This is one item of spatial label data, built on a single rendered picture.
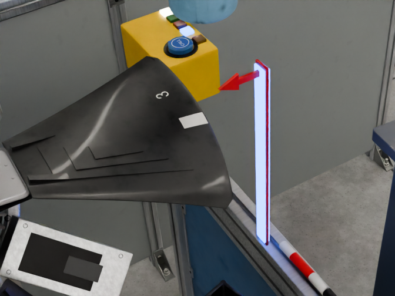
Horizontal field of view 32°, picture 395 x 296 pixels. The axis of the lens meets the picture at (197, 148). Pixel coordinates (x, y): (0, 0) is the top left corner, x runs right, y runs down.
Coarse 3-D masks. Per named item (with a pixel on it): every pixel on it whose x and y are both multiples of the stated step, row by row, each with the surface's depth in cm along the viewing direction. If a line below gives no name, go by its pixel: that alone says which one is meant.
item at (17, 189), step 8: (0, 152) 78; (0, 160) 77; (8, 160) 77; (0, 168) 76; (8, 168) 76; (0, 176) 75; (8, 176) 75; (16, 176) 75; (0, 184) 74; (8, 184) 74; (16, 184) 74; (24, 184) 74; (0, 192) 73; (8, 192) 73; (16, 192) 73; (24, 192) 73; (0, 200) 72; (8, 200) 72
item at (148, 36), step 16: (144, 16) 118; (160, 16) 118; (128, 32) 115; (144, 32) 115; (160, 32) 114; (176, 32) 114; (128, 48) 118; (144, 48) 111; (160, 48) 111; (208, 48) 110; (128, 64) 122; (176, 64) 108; (192, 64) 109; (208, 64) 111; (192, 80) 111; (208, 80) 113; (208, 96) 115
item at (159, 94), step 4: (160, 88) 85; (164, 88) 85; (168, 88) 85; (152, 92) 85; (156, 92) 85; (160, 92) 85; (164, 92) 85; (168, 92) 85; (152, 96) 84; (156, 96) 84; (160, 96) 84; (164, 96) 84; (168, 96) 85; (172, 96) 85; (156, 100) 84; (160, 100) 84; (164, 100) 84; (156, 104) 84
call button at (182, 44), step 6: (180, 36) 111; (168, 42) 111; (174, 42) 110; (180, 42) 110; (186, 42) 110; (192, 42) 110; (168, 48) 110; (174, 48) 109; (180, 48) 109; (186, 48) 109; (192, 48) 110; (174, 54) 109; (180, 54) 109
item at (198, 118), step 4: (200, 112) 84; (188, 116) 83; (192, 116) 83; (196, 116) 84; (200, 116) 84; (204, 116) 84; (180, 120) 83; (184, 120) 83; (188, 120) 83; (192, 120) 83; (196, 120) 83; (200, 120) 83; (204, 120) 83; (184, 124) 82; (188, 124) 83; (192, 124) 83; (196, 124) 83; (200, 124) 83; (184, 128) 82
